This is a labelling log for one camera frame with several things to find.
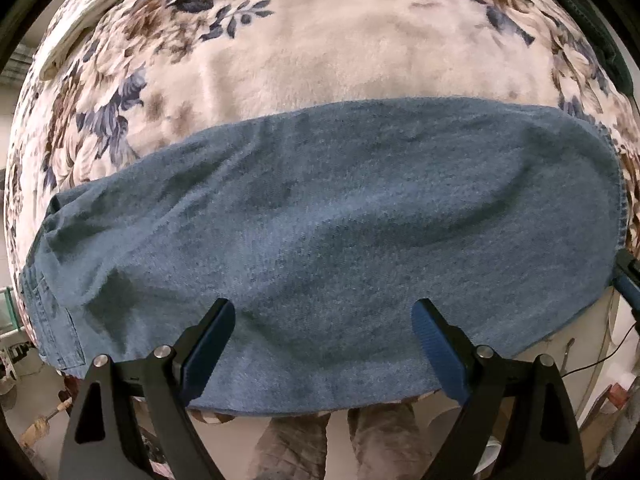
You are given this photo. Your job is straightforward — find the thin black cable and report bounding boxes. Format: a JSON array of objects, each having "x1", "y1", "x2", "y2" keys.
[{"x1": 561, "y1": 324, "x2": 638, "y2": 377}]

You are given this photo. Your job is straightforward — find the person's right leg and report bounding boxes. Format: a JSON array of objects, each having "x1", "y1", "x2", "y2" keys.
[{"x1": 347, "y1": 402, "x2": 437, "y2": 480}]

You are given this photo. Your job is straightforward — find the blue denim pants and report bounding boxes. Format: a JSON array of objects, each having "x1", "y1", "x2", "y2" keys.
[{"x1": 19, "y1": 96, "x2": 626, "y2": 417}]

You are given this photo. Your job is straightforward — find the dark green cloth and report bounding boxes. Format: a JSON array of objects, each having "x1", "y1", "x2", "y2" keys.
[{"x1": 510, "y1": 0, "x2": 632, "y2": 92}]

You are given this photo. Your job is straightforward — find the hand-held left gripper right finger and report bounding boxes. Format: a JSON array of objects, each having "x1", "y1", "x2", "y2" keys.
[{"x1": 411, "y1": 298, "x2": 586, "y2": 480}]

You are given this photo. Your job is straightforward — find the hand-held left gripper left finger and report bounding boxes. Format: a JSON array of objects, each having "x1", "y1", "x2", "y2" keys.
[{"x1": 57, "y1": 298, "x2": 236, "y2": 480}]

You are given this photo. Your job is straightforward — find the floral fleece blanket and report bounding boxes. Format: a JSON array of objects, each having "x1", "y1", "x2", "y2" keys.
[{"x1": 2, "y1": 0, "x2": 640, "y2": 426}]

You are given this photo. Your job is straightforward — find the person's left leg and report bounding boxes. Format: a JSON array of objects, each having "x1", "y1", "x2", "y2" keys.
[{"x1": 247, "y1": 410, "x2": 332, "y2": 480}]

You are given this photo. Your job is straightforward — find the person's leg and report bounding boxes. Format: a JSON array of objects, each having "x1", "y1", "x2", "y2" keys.
[
  {"x1": 247, "y1": 410, "x2": 332, "y2": 480},
  {"x1": 347, "y1": 402, "x2": 437, "y2": 480}
]

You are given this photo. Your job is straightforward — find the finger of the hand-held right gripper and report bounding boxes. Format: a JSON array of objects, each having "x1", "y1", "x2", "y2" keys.
[{"x1": 612, "y1": 249, "x2": 640, "y2": 313}]

